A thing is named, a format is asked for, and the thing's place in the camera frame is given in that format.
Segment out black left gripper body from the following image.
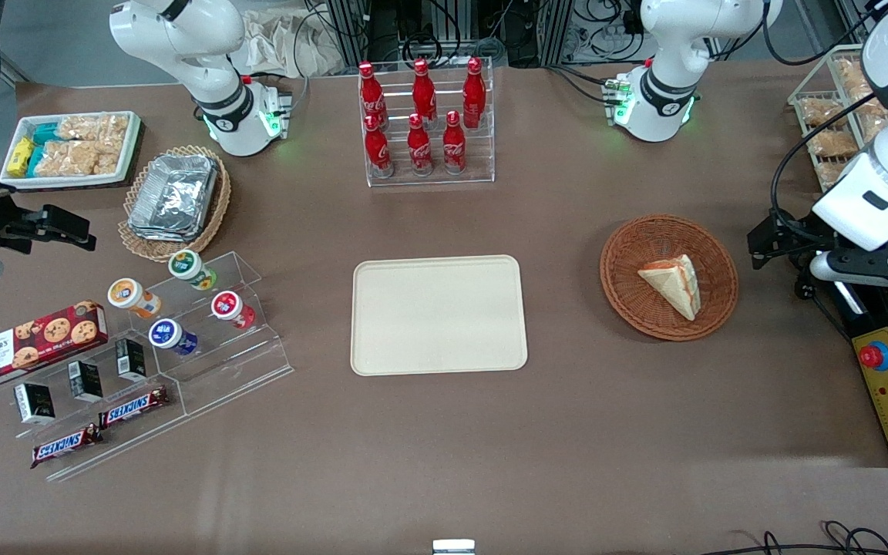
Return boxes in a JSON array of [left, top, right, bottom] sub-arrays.
[[766, 208, 835, 267]]

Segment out triangular sandwich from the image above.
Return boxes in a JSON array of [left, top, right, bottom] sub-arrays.
[[636, 254, 701, 322]]

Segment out white rectangular snack tray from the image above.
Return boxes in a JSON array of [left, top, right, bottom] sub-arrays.
[[0, 110, 144, 191]]

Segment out round brown wicker basket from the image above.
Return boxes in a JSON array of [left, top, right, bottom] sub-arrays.
[[599, 214, 740, 342]]

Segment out oval light wicker basket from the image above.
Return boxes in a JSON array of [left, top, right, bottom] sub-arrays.
[[117, 144, 233, 264]]

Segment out beige plastic tray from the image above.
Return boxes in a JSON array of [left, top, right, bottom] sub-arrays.
[[350, 254, 529, 377]]

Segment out clear bag of rice crackers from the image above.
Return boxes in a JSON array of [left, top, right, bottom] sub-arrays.
[[57, 113, 131, 143], [32, 140, 121, 178]]

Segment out clear bag of fried snacks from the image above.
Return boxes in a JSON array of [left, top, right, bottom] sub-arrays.
[[815, 160, 850, 190], [835, 59, 870, 90], [800, 97, 850, 129], [849, 86, 888, 120], [806, 128, 861, 158]]

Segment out yellow snack packet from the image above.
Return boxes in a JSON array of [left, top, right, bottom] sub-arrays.
[[5, 136, 35, 179]]

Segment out orange lid cup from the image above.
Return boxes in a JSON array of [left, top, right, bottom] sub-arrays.
[[107, 277, 162, 319]]

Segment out stack of foil containers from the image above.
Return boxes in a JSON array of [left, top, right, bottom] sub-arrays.
[[127, 153, 220, 242]]

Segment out red Walkers cookie box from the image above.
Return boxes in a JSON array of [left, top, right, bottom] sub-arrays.
[[0, 300, 109, 393]]

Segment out green lid cup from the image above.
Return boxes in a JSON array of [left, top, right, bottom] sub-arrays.
[[167, 249, 218, 292]]

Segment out black appliance housing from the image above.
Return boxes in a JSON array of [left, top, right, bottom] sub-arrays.
[[828, 281, 888, 469]]

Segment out blue lid cup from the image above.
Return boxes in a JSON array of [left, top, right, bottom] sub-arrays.
[[148, 318, 199, 357]]

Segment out small black chocolate box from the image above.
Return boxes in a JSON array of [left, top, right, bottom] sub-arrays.
[[67, 359, 105, 404], [115, 338, 148, 382], [13, 382, 56, 426]]

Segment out red lid cup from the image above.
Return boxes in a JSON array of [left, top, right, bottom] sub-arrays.
[[210, 290, 257, 331]]

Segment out Snickers bar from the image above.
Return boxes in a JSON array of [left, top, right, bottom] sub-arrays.
[[30, 423, 104, 470], [98, 385, 170, 430]]

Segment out clear acrylic stepped candy stand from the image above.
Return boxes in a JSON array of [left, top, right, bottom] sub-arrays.
[[11, 331, 192, 483]]

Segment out clear acrylic stepped cup stand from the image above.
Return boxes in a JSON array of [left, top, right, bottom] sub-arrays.
[[128, 251, 295, 418]]

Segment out crumpled beige cloth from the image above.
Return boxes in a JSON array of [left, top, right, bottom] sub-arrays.
[[230, 6, 346, 79]]

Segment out red cola bottle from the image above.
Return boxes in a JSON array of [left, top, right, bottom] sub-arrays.
[[358, 61, 389, 130], [363, 113, 395, 179], [411, 58, 438, 124], [462, 57, 487, 130], [441, 110, 467, 175], [405, 113, 434, 177]]

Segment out clear acrylic bottle rack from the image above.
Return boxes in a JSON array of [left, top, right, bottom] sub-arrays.
[[358, 56, 496, 188]]

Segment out black power cable with plug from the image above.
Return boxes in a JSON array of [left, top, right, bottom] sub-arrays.
[[793, 276, 855, 341]]

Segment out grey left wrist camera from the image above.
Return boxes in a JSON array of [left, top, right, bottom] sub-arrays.
[[809, 251, 888, 292]]

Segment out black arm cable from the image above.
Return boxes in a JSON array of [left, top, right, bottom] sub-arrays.
[[769, 96, 879, 228]]

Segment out white wire rack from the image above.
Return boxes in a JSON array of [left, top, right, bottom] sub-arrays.
[[788, 43, 888, 195]]

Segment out black floor cables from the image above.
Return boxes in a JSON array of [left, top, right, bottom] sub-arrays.
[[702, 520, 888, 555]]

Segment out metal frame with cables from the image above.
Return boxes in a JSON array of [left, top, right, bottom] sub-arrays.
[[301, 0, 649, 69]]

